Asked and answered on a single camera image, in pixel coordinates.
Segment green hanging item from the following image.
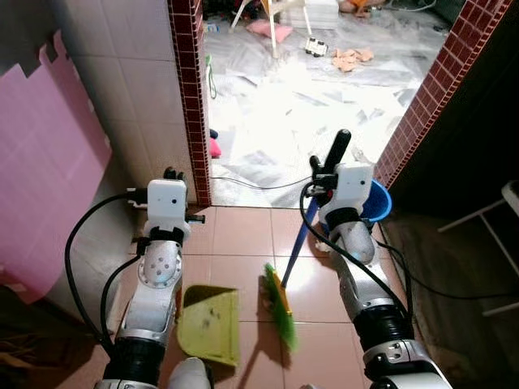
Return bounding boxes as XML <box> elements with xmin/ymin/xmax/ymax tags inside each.
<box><xmin>204</xmin><ymin>53</ymin><xmax>219</xmax><ymax>100</ymax></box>

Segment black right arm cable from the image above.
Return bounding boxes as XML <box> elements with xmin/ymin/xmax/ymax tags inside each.
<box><xmin>299</xmin><ymin>182</ymin><xmax>414</xmax><ymax>322</ymax></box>

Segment black floor cable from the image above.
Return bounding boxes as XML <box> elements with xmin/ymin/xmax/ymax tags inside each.
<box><xmin>210</xmin><ymin>173</ymin><xmax>314</xmax><ymax>190</ymax></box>

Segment silver left robot leg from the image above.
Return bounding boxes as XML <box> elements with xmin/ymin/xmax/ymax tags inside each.
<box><xmin>165</xmin><ymin>357</ymin><xmax>214</xmax><ymax>389</ymax></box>

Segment pink foam panel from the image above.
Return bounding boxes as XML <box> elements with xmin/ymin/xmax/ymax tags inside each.
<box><xmin>0</xmin><ymin>31</ymin><xmax>114</xmax><ymax>306</ymax></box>

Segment thin black cable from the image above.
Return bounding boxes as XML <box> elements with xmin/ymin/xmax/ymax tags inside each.
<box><xmin>376</xmin><ymin>238</ymin><xmax>519</xmax><ymax>301</ymax></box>

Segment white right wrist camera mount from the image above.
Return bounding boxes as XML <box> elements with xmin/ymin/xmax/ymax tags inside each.
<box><xmin>328</xmin><ymin>162</ymin><xmax>375</xmax><ymax>225</ymax></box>

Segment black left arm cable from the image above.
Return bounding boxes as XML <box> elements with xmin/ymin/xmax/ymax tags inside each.
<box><xmin>64</xmin><ymin>191</ymin><xmax>150</xmax><ymax>357</ymax></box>

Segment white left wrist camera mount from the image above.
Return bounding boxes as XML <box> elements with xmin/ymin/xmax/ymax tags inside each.
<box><xmin>147</xmin><ymin>179</ymin><xmax>191</xmax><ymax>241</ymax></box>

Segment white stand legs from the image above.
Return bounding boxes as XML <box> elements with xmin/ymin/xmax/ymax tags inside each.
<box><xmin>230</xmin><ymin>0</ymin><xmax>283</xmax><ymax>58</ymax></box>

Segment pink slipper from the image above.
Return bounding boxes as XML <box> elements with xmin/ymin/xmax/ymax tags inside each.
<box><xmin>208</xmin><ymin>128</ymin><xmax>223</xmax><ymax>160</ymax></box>

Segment yellow-green dustpan red handle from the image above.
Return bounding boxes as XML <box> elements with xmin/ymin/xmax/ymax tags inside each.
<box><xmin>176</xmin><ymin>284</ymin><xmax>242</xmax><ymax>368</ymax></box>

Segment blue-handled green broom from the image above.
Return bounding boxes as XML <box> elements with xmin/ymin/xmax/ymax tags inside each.
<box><xmin>261</xmin><ymin>129</ymin><xmax>353</xmax><ymax>352</ymax></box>

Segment white metal frame chair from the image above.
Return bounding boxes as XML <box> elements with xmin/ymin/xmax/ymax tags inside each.
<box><xmin>437</xmin><ymin>179</ymin><xmax>519</xmax><ymax>318</ymax></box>

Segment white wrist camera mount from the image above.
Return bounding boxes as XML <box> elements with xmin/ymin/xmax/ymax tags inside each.
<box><xmin>328</xmin><ymin>162</ymin><xmax>375</xmax><ymax>225</ymax></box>
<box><xmin>147</xmin><ymin>179</ymin><xmax>191</xmax><ymax>241</ymax></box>

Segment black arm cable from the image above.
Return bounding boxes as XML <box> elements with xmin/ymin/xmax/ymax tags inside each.
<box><xmin>299</xmin><ymin>182</ymin><xmax>414</xmax><ymax>322</ymax></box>
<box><xmin>64</xmin><ymin>191</ymin><xmax>150</xmax><ymax>357</ymax></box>

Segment pink pillow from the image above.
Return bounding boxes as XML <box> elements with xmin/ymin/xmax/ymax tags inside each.
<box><xmin>245</xmin><ymin>19</ymin><xmax>295</xmax><ymax>44</ymax></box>

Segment orange crumpled cloth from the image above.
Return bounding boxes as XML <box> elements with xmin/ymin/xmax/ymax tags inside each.
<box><xmin>330</xmin><ymin>46</ymin><xmax>376</xmax><ymax>73</ymax></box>

